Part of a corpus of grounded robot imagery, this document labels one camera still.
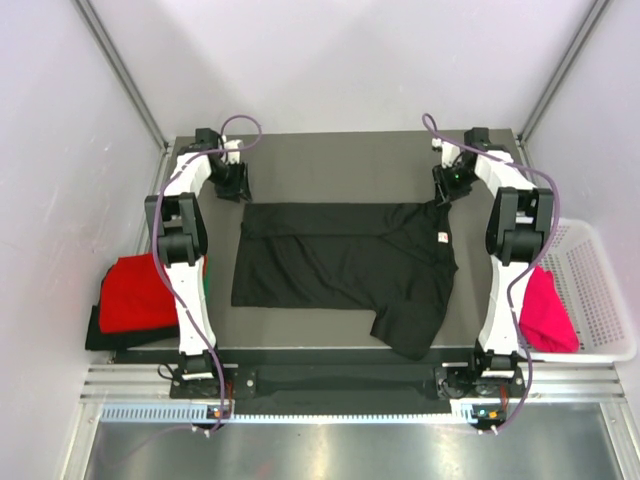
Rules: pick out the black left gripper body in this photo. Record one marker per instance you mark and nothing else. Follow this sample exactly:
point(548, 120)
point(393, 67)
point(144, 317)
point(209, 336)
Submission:
point(229, 180)

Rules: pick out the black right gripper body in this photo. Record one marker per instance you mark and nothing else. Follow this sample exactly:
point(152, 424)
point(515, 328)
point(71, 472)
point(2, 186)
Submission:
point(457, 181)

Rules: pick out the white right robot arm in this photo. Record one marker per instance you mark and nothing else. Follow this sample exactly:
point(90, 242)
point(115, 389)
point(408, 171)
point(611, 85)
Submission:
point(520, 224)

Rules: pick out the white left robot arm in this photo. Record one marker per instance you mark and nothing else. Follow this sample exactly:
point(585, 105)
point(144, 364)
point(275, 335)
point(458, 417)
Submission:
point(179, 240)

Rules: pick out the green folded t shirt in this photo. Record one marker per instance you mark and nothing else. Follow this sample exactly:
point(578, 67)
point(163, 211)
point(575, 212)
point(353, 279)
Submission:
point(206, 277)

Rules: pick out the white perforated plastic basket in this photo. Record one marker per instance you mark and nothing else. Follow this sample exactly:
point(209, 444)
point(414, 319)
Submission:
point(586, 285)

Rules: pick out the red folded t shirt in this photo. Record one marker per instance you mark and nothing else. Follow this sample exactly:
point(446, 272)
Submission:
point(134, 299)

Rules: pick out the pink t shirt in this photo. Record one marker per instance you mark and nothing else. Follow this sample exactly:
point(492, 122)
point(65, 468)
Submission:
point(544, 321)

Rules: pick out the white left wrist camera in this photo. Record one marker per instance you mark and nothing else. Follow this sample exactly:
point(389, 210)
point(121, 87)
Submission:
point(233, 149)

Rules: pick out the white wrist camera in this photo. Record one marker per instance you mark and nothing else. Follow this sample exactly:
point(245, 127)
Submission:
point(233, 149)
point(450, 154)

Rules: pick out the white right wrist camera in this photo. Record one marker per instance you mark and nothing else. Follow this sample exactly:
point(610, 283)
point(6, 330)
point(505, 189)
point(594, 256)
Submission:
point(450, 154)

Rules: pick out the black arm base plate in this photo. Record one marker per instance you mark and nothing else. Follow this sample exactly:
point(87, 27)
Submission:
point(298, 386)

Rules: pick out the aluminium frame post right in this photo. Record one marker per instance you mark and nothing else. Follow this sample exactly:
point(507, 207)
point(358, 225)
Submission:
point(570, 54)

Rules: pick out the aluminium frame post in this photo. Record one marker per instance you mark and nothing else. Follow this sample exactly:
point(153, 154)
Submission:
point(570, 54)
point(109, 50)

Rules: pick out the aluminium frame post left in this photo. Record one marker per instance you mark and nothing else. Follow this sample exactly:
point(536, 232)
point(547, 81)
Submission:
point(109, 50)

